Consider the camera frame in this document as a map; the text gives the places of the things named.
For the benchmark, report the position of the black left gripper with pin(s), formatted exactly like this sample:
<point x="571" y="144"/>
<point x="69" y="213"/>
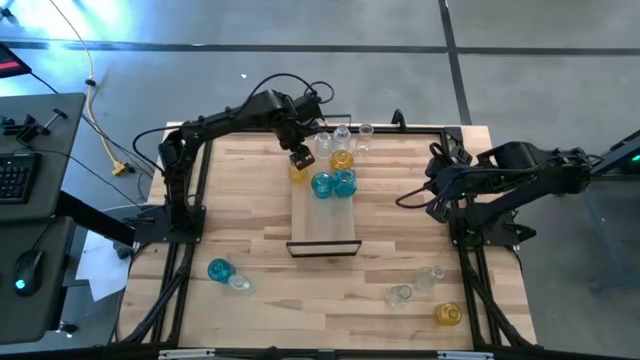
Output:
<point x="294" y="140"/>

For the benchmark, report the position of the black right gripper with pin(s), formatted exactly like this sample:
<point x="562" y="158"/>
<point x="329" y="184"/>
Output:
<point x="452" y="182"/>

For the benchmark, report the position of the yellow embossed glass vase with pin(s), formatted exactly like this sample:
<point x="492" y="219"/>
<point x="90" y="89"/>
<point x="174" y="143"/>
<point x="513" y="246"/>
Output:
<point x="298" y="176"/>
<point x="447" y="314"/>
<point x="342" y="161"/>

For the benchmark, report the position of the clear ribbed glass jar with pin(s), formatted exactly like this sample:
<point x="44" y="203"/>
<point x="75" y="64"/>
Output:
<point x="324" y="145"/>

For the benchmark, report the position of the teal embossed glass vase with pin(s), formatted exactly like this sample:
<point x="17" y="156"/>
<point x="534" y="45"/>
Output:
<point x="220" y="270"/>
<point x="322" y="185"/>
<point x="345" y="183"/>

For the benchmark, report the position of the clear ribbed glass bottle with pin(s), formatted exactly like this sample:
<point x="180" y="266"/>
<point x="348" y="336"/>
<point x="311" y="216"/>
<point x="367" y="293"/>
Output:
<point x="342" y="135"/>

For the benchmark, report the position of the clear narrow-neck glass vase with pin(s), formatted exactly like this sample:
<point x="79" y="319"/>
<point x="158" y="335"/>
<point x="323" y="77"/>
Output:
<point x="426" y="279"/>

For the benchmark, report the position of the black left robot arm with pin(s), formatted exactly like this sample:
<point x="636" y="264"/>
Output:
<point x="225" y="116"/>

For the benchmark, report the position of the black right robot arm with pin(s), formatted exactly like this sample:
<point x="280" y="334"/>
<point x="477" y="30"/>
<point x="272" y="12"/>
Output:
<point x="525" y="180"/>

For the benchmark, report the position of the tall clear glass vase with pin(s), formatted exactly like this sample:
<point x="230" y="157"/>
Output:
<point x="366" y="131"/>

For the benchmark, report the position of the small clear glass vase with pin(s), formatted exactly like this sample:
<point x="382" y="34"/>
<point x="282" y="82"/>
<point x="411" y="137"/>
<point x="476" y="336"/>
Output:
<point x="399" y="296"/>
<point x="241" y="284"/>

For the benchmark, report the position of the black table clamp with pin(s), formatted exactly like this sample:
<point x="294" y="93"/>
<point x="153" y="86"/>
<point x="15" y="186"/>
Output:
<point x="398" y="119"/>

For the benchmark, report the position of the blue grey metal cart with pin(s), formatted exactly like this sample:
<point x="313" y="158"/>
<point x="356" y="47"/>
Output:
<point x="627" y="150"/>

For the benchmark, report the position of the black desk beam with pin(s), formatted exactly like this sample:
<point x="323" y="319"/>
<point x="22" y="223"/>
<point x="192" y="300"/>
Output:
<point x="100" y="222"/>

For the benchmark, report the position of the white paper sheet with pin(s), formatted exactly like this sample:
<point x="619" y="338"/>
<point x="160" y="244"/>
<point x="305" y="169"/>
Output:
<point x="102" y="272"/>

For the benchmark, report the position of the dark grey desk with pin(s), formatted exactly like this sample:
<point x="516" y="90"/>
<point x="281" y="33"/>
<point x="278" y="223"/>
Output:
<point x="60" y="150"/>
<point x="45" y="320"/>

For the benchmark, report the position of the black desk clamp stand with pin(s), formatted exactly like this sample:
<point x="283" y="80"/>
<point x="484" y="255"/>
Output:
<point x="27" y="131"/>

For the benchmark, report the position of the black keyboard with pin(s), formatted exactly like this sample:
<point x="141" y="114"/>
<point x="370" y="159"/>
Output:
<point x="17" y="177"/>

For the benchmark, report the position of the black desk foot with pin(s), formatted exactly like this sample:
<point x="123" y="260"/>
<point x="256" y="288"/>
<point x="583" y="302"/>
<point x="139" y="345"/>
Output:
<point x="68" y="328"/>

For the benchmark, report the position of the black computer mouse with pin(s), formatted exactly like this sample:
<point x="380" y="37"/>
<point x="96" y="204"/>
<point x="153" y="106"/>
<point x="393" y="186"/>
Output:
<point x="30" y="267"/>

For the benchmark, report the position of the black device red display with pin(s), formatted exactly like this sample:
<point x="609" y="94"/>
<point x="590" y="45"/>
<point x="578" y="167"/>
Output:
<point x="10" y="57"/>

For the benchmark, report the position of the black aluminium table frame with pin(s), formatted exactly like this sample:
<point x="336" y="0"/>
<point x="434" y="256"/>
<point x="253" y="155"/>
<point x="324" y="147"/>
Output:
<point x="420" y="130"/>

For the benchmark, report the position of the silver corner bracket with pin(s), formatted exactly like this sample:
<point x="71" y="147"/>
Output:
<point x="465" y="355"/>
<point x="186" y="354"/>

